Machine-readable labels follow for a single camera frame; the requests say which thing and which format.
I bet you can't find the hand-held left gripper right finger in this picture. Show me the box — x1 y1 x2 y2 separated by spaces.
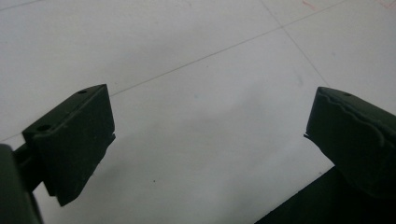
304 86 396 200

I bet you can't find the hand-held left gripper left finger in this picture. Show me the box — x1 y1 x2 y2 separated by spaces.
21 83 117 207

